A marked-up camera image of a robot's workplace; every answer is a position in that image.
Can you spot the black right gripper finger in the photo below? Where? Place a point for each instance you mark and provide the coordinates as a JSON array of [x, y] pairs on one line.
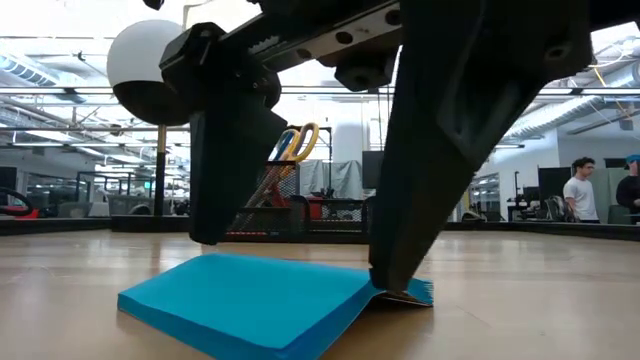
[[230, 165], [450, 150]]

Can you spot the black mesh desk organizer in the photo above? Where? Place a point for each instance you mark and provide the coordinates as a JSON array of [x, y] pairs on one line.
[[340, 215]]

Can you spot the blue sticky note pad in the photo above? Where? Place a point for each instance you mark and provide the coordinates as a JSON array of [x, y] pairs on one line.
[[250, 300]]

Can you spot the white globe lamp black base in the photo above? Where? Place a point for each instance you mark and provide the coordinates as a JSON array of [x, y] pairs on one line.
[[130, 55]]

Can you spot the black monitor screen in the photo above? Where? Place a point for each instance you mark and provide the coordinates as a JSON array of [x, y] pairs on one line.
[[372, 170]]

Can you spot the grey draped cloth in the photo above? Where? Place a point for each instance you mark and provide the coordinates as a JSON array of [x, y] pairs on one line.
[[330, 177]]

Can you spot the person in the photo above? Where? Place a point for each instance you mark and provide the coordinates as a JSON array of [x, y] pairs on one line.
[[630, 192], [580, 192]]

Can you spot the black table frame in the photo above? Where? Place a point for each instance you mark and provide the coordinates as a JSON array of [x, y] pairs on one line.
[[550, 229]]

